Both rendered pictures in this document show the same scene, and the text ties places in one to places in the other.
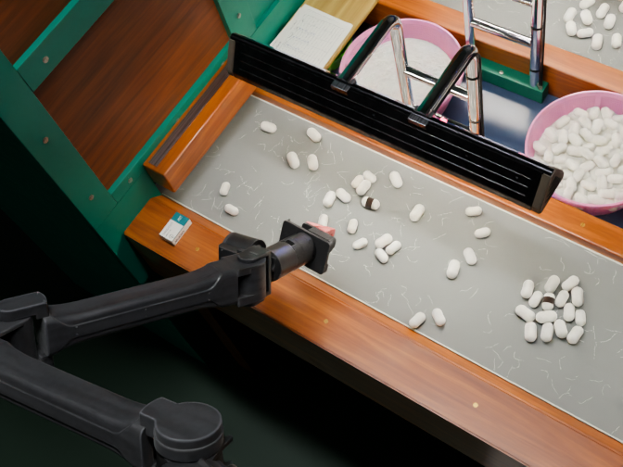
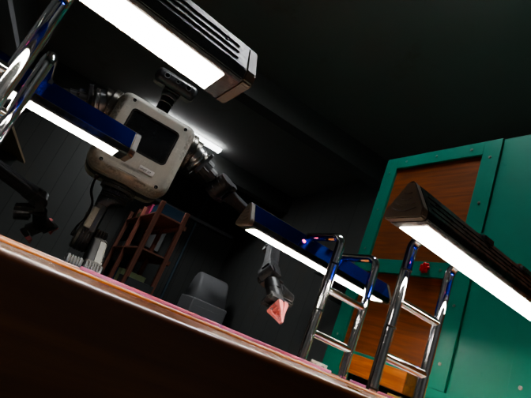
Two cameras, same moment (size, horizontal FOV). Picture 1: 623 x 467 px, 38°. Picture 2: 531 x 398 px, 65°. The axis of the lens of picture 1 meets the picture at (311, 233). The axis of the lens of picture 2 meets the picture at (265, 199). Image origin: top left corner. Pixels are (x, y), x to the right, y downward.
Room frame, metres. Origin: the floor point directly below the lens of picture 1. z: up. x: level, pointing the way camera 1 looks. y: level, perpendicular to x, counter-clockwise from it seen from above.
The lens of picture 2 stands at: (0.85, -1.50, 0.77)
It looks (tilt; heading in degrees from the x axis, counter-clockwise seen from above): 18 degrees up; 99
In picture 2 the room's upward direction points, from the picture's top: 23 degrees clockwise
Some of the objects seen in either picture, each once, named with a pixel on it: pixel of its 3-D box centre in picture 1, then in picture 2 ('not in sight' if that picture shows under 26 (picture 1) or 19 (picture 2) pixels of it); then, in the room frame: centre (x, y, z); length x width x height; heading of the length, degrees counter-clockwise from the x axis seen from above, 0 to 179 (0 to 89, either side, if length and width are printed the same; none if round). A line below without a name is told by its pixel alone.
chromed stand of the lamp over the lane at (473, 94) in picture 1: (417, 134); (318, 315); (0.93, -0.25, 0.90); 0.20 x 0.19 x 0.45; 37
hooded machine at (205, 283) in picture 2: not in sight; (197, 318); (-0.56, 5.61, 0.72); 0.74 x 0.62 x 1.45; 120
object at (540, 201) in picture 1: (381, 109); (322, 257); (0.88, -0.18, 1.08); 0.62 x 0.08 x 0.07; 37
